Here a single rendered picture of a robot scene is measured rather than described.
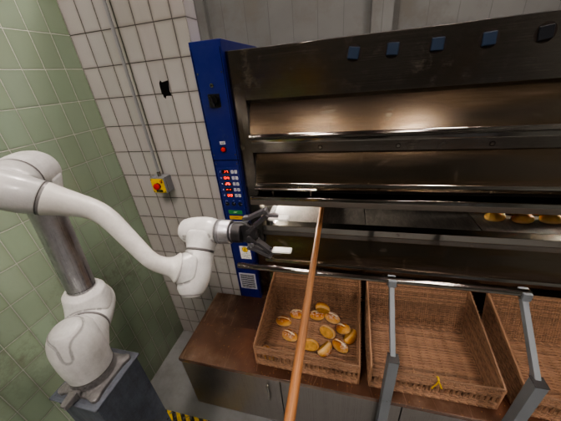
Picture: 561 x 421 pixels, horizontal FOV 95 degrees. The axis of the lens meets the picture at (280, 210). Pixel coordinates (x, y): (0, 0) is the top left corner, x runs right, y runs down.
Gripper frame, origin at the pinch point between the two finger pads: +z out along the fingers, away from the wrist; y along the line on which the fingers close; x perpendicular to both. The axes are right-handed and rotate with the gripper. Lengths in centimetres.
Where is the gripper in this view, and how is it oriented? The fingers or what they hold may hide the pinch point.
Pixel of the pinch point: (287, 235)
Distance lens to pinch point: 90.3
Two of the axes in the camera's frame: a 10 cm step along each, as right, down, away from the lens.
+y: 0.8, 8.8, 4.6
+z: 9.7, 0.3, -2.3
